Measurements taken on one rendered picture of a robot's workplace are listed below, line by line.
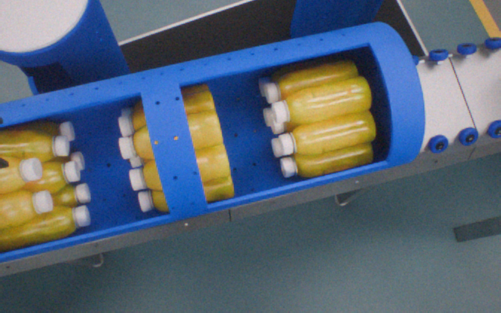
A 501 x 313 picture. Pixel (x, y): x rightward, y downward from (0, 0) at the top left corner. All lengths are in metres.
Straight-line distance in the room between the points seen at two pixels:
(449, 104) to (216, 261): 1.13
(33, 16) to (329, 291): 1.44
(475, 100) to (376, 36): 0.43
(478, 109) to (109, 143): 0.85
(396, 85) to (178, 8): 1.56
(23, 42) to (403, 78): 0.77
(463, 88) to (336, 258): 1.00
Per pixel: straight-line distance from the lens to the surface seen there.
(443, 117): 1.28
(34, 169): 0.97
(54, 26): 1.19
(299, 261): 2.07
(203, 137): 0.92
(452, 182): 2.28
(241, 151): 1.12
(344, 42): 0.95
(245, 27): 2.14
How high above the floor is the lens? 2.04
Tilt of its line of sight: 75 degrees down
